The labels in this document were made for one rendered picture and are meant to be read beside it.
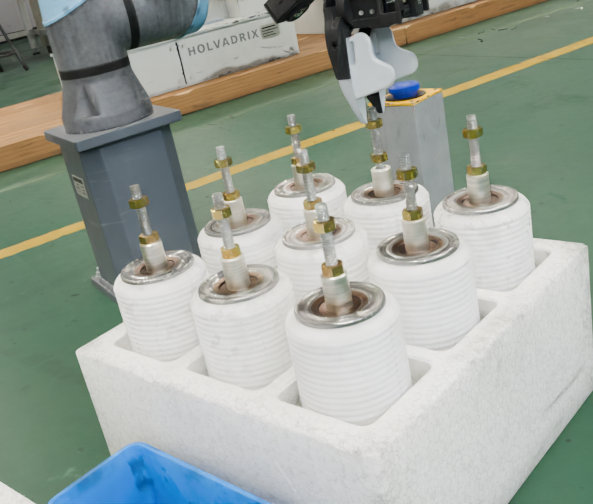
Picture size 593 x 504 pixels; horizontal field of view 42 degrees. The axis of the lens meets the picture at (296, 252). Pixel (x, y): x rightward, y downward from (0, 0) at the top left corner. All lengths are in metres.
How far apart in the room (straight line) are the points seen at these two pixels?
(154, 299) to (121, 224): 0.57
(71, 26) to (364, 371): 0.85
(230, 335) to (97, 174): 0.67
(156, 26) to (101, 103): 0.16
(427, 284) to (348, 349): 0.12
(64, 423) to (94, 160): 0.43
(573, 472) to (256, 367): 0.34
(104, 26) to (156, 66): 1.62
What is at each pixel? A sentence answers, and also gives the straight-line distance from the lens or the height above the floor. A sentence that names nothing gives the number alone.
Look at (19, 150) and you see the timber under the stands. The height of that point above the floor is 0.05.
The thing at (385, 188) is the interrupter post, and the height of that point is 0.26.
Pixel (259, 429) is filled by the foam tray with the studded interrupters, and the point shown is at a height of 0.17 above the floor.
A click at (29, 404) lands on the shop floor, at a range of 1.18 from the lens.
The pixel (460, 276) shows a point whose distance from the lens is 0.70.
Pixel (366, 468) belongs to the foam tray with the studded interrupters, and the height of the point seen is 0.17.
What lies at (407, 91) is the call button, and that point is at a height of 0.32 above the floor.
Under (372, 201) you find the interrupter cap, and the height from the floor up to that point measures 0.25.
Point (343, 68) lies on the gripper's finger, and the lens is 0.81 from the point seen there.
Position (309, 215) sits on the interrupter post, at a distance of 0.78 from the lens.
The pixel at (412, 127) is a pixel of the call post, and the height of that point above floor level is 0.28.
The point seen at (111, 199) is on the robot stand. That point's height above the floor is 0.19.
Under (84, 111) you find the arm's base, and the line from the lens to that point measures 1.33.
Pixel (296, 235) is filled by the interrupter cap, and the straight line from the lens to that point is 0.80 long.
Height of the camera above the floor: 0.54
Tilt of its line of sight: 22 degrees down
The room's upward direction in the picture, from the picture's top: 12 degrees counter-clockwise
